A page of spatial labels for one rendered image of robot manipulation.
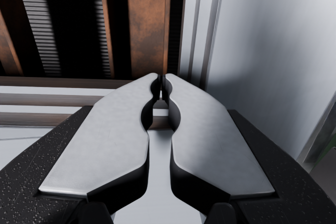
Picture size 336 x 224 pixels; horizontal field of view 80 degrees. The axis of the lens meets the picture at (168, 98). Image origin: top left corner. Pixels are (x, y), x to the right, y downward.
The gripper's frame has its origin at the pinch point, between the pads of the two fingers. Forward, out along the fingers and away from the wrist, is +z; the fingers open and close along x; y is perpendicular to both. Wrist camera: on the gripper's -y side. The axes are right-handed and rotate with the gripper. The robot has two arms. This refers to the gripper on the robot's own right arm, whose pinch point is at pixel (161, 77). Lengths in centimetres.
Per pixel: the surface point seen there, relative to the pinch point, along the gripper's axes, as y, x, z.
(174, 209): 15.7, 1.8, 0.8
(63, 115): 4.9, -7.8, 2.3
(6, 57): 7.2, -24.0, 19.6
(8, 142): 6.4, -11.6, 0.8
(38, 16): 3.7, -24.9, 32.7
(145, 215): 16.9, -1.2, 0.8
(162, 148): 6.7, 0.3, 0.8
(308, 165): 31, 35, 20
